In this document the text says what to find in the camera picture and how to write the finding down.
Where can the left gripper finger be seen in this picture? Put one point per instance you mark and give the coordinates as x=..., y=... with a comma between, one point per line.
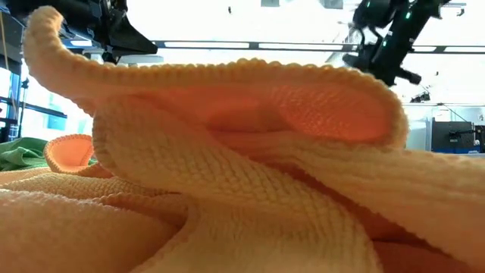
x=130, y=41

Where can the orange microfiber towel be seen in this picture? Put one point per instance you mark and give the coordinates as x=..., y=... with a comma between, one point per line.
x=227, y=189
x=68, y=151

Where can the green microfiber towel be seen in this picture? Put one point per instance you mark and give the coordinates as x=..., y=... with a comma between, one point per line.
x=19, y=153

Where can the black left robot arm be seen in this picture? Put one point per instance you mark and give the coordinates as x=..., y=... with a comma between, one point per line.
x=79, y=11

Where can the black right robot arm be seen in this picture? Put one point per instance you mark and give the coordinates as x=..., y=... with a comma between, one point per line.
x=399, y=26

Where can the black background monitor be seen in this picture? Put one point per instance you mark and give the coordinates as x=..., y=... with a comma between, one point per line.
x=451, y=136

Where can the black aluminium frame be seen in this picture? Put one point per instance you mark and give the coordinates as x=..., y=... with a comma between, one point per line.
x=254, y=46

